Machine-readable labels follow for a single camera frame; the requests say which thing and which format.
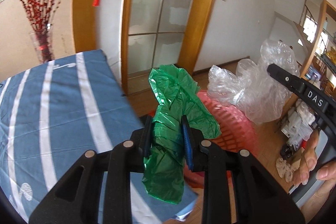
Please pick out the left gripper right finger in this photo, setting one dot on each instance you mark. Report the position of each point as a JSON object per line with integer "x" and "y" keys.
{"x": 259, "y": 198}

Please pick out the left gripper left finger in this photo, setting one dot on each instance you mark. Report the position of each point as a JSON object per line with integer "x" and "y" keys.
{"x": 98, "y": 185}

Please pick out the clear plastic bag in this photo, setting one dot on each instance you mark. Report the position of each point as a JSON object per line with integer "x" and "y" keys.
{"x": 250, "y": 88}

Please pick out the dark green plastic bag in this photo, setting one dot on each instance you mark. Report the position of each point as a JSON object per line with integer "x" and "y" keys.
{"x": 177, "y": 96}

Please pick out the red plastic waste basket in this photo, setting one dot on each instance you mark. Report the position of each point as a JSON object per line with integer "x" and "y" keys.
{"x": 237, "y": 131}

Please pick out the wooden shelf with clutter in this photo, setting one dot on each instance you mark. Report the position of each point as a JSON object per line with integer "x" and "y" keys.
{"x": 299, "y": 122}

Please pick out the blue white striped tablecloth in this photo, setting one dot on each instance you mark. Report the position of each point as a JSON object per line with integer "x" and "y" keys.
{"x": 51, "y": 115}

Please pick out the clear glass vase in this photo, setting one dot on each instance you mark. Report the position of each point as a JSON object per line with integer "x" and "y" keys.
{"x": 42, "y": 43}

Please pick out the frosted glass sliding door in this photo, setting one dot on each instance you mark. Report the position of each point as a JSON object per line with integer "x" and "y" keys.
{"x": 156, "y": 32}

